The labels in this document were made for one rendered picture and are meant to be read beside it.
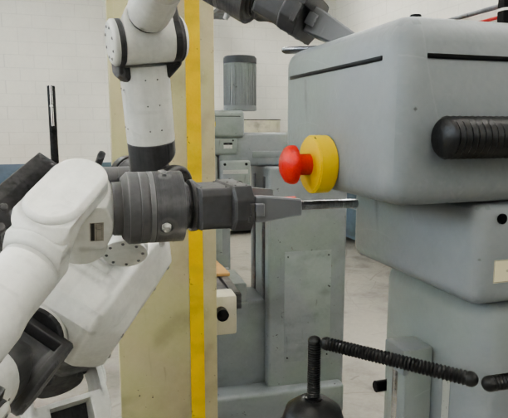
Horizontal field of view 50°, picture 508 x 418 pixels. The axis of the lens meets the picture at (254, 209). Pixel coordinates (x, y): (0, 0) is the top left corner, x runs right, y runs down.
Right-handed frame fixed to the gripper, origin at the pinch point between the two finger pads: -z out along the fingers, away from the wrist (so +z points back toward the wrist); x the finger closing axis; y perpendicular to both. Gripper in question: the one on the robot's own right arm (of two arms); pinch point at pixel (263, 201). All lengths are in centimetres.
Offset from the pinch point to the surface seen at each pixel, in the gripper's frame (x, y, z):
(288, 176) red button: -16.2, -5.0, 2.9
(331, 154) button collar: -17.9, -7.1, -1.0
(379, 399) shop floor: 233, 171, -161
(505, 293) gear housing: -27.1, 5.7, -15.0
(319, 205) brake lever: -4.6, 0.0, -5.9
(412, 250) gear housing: -17.1, 3.5, -11.3
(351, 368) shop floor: 280, 172, -166
